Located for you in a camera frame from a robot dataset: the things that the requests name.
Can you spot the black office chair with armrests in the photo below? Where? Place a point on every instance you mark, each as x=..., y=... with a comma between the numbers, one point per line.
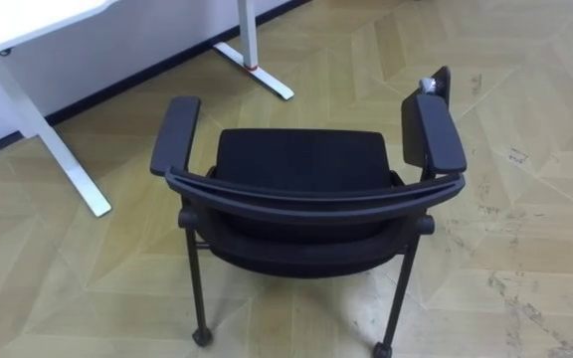
x=301, y=159

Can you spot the white desk with metal legs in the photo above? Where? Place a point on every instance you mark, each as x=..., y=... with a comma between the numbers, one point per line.
x=67, y=164

